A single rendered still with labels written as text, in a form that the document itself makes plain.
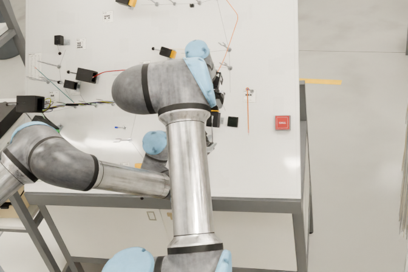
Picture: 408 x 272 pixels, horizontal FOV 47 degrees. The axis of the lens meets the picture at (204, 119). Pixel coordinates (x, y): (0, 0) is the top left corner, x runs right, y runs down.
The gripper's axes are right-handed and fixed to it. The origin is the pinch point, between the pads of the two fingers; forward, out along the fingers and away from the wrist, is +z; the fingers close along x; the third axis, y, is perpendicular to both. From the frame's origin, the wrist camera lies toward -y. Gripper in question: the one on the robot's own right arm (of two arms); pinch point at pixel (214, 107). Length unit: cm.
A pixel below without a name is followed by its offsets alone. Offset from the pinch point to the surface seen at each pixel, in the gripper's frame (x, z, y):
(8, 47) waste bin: 333, 244, 179
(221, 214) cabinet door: -3.4, 33.8, -30.9
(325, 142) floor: -39, 161, 63
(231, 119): -5.5, 7.1, -0.9
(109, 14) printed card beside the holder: 51, -8, 35
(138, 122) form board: 33.0, 10.1, -4.8
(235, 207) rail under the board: -10.4, 24.0, -30.0
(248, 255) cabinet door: -14, 55, -41
